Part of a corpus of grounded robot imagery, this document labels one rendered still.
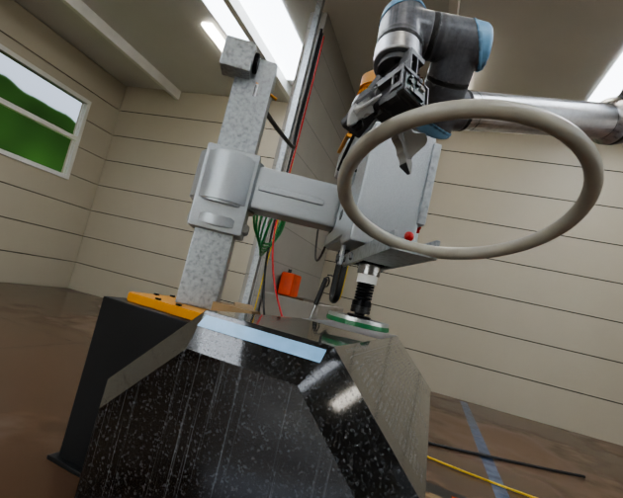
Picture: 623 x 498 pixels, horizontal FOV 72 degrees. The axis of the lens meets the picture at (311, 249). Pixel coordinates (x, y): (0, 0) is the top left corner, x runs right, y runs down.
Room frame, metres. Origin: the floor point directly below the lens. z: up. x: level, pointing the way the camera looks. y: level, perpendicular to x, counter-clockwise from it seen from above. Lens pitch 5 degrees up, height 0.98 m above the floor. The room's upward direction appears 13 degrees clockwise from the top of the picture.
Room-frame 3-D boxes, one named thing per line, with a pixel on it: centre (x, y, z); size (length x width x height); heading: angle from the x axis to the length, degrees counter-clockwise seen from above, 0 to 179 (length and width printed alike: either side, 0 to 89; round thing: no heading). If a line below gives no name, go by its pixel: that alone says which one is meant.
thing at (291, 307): (5.03, -0.10, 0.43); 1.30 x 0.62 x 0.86; 163
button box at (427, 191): (1.43, -0.33, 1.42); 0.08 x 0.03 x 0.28; 4
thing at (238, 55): (2.00, 0.55, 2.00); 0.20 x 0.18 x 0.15; 66
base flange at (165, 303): (2.14, 0.48, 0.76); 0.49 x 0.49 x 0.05; 66
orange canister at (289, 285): (4.98, 0.14, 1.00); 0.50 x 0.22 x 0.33; 163
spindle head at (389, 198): (1.57, -0.21, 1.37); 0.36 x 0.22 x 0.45; 4
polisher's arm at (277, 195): (2.14, 0.28, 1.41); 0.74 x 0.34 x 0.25; 91
